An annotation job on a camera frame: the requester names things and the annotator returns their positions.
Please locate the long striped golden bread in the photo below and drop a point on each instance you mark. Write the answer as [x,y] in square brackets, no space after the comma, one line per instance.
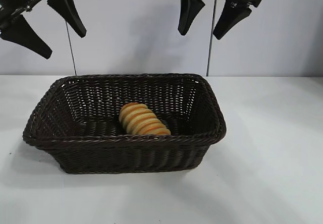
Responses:
[143,120]

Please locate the dark brown woven wicker basket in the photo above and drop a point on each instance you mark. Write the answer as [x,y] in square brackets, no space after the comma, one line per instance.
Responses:
[126,153]

